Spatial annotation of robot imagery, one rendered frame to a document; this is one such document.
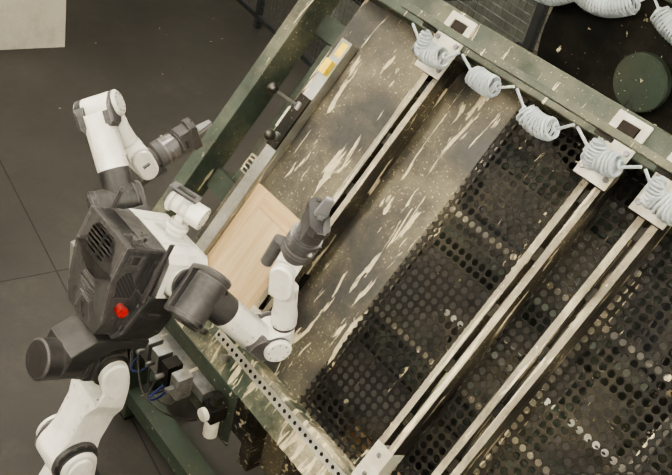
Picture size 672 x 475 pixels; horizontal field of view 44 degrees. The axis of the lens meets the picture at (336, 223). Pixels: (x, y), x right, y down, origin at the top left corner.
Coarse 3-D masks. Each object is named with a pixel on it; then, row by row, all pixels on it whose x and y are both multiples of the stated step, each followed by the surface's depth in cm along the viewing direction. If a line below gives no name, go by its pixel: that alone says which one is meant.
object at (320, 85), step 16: (336, 48) 268; (352, 48) 266; (336, 64) 266; (320, 80) 268; (320, 96) 269; (304, 112) 269; (288, 144) 273; (256, 160) 274; (272, 160) 272; (256, 176) 272; (240, 192) 274; (224, 208) 276; (224, 224) 275; (208, 240) 277
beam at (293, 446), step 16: (176, 320) 274; (208, 320) 267; (192, 336) 269; (208, 336) 265; (208, 352) 264; (224, 352) 260; (224, 368) 259; (240, 368) 256; (256, 368) 252; (240, 384) 254; (272, 384) 248; (256, 400) 250; (288, 400) 244; (256, 416) 248; (272, 416) 245; (304, 416) 240; (272, 432) 244; (288, 432) 241; (320, 432) 238; (288, 448) 240; (304, 448) 237; (336, 448) 235; (304, 464) 236; (320, 464) 233; (352, 464) 232
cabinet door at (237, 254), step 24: (264, 192) 272; (240, 216) 275; (264, 216) 270; (288, 216) 264; (240, 240) 272; (264, 240) 267; (216, 264) 275; (240, 264) 270; (240, 288) 268; (264, 288) 262
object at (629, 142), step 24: (432, 24) 223; (432, 48) 228; (480, 48) 214; (480, 72) 218; (552, 96) 200; (528, 120) 208; (552, 120) 208; (600, 120) 192; (624, 144) 189; (600, 168) 195; (624, 168) 193
